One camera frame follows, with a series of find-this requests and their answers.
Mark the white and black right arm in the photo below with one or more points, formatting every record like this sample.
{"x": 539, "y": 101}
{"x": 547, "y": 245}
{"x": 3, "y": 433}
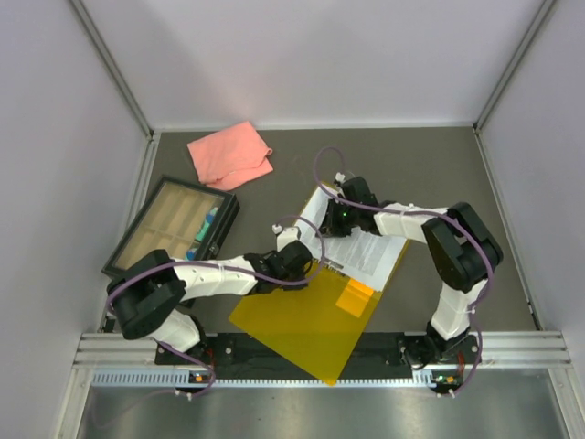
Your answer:
{"x": 464, "y": 252}

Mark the black framed wooden tray box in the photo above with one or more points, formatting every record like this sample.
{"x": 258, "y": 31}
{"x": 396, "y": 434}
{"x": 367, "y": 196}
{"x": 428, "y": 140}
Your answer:
{"x": 188, "y": 220}

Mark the metal folder clip mechanism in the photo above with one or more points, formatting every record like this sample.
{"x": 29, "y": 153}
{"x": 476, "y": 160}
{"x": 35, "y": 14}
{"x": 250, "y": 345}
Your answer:
{"x": 332, "y": 265}

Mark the yellow plastic folder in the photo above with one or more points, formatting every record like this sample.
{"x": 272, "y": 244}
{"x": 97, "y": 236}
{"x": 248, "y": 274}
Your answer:
{"x": 331, "y": 305}

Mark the pink folded cloth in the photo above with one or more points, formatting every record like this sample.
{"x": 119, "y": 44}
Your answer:
{"x": 230, "y": 158}

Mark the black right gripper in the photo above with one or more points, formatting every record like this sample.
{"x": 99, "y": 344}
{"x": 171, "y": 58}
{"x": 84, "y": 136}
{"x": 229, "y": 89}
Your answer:
{"x": 330, "y": 227}

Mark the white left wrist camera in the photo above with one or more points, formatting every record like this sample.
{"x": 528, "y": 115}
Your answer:
{"x": 285, "y": 235}

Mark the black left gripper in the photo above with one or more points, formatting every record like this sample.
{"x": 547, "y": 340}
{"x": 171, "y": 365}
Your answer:
{"x": 292, "y": 287}

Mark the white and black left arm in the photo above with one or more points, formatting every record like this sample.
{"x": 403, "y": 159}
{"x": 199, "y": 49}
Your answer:
{"x": 144, "y": 298}

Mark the aluminium frame rail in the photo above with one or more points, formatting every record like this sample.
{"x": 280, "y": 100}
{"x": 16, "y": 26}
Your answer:
{"x": 111, "y": 349}

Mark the printed paper sheet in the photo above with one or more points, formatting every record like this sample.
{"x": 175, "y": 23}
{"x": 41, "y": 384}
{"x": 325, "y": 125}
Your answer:
{"x": 367, "y": 258}

